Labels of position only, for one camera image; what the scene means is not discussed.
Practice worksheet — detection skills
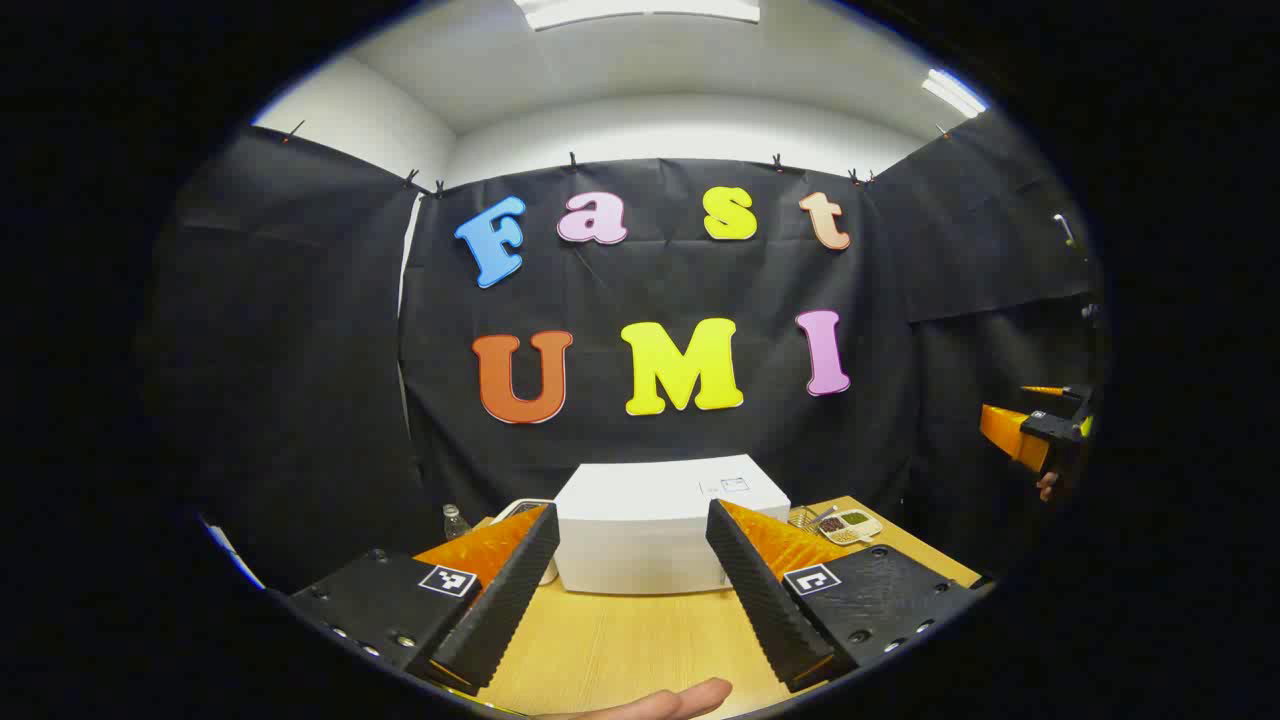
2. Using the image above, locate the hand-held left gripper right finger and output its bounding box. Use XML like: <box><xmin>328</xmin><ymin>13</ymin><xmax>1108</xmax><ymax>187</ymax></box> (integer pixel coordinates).
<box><xmin>705</xmin><ymin>498</ymin><xmax>986</xmax><ymax>693</ymax></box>

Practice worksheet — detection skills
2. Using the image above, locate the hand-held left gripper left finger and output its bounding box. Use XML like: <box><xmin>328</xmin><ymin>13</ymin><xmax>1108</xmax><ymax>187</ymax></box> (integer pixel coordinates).
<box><xmin>285</xmin><ymin>503</ymin><xmax>561</xmax><ymax>698</ymax></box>

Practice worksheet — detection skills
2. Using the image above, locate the black backdrop cloth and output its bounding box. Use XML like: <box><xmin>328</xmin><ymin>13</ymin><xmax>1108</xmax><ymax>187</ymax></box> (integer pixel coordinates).
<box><xmin>135</xmin><ymin>125</ymin><xmax>1106</xmax><ymax>601</ymax></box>

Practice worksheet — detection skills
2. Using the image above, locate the large ceiling light panel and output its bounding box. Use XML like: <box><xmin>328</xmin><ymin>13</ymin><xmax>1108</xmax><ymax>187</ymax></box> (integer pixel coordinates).
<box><xmin>515</xmin><ymin>0</ymin><xmax>761</xmax><ymax>31</ymax></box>

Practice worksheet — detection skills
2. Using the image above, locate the white divided dish with beans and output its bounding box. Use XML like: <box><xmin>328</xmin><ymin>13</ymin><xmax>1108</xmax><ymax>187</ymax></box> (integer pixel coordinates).
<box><xmin>818</xmin><ymin>508</ymin><xmax>884</xmax><ymax>546</ymax></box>

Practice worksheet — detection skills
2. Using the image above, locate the small ceiling light panel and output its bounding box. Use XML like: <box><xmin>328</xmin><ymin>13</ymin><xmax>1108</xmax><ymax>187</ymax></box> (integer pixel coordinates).
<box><xmin>922</xmin><ymin>68</ymin><xmax>986</xmax><ymax>119</ymax></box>

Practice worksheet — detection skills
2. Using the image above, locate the white microwave oven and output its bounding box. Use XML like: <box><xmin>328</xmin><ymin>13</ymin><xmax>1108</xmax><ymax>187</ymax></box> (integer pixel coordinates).
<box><xmin>553</xmin><ymin>455</ymin><xmax>791</xmax><ymax>596</ymax></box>

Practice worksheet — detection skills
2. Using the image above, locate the white device with dark grille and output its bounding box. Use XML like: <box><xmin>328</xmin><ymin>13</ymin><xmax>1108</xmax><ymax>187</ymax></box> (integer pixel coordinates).
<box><xmin>488</xmin><ymin>498</ymin><xmax>559</xmax><ymax>587</ymax></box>

